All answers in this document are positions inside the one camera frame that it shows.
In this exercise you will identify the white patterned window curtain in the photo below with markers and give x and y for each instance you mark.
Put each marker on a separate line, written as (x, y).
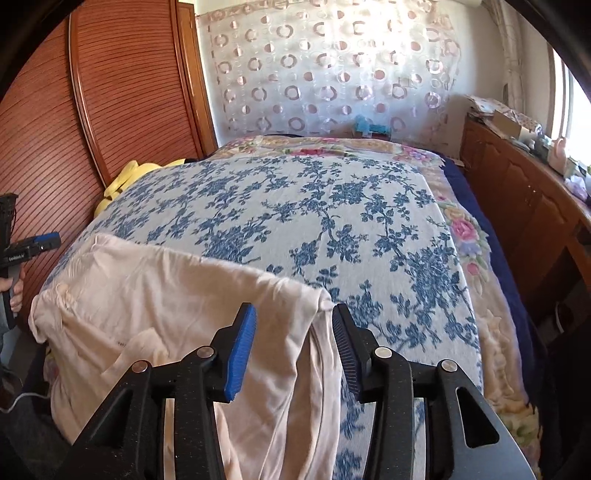
(508, 46)

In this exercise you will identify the pale purple plastic bag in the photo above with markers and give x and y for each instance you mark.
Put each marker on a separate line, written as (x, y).
(576, 188)

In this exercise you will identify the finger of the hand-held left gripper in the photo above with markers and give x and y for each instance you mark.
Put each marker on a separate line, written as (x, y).
(46, 241)

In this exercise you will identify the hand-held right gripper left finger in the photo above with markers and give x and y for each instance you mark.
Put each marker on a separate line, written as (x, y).
(240, 350)

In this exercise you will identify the sheer circle-patterned curtain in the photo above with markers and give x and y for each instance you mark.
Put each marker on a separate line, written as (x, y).
(323, 69)

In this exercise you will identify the wooden louvred wardrobe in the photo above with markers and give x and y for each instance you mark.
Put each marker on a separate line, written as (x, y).
(115, 92)

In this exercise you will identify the open cardboard box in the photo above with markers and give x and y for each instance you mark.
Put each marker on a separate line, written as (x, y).
(505, 122)

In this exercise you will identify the wooden-framed window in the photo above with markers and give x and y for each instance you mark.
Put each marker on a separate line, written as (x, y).
(577, 115)

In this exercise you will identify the pink bottle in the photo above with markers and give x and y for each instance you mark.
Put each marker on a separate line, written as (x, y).
(558, 157)

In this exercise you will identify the dark blue bed cover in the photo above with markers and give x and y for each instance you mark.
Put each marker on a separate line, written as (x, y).
(489, 258)

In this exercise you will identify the beige printed T-shirt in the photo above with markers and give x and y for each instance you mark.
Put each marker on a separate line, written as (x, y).
(161, 300)

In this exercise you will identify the yellow plush toy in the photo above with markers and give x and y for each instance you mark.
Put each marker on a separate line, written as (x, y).
(122, 180)

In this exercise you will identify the long wooden side cabinet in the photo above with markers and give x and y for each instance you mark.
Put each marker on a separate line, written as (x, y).
(508, 175)

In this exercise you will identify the person's left hand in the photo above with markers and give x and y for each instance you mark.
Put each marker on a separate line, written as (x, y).
(17, 297)

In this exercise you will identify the blue floral bed sheet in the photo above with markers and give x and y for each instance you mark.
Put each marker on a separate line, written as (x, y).
(323, 207)

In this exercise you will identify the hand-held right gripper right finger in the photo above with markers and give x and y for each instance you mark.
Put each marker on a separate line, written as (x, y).
(346, 350)

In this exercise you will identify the teal plastic item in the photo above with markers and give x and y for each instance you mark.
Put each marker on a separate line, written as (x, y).
(369, 128)

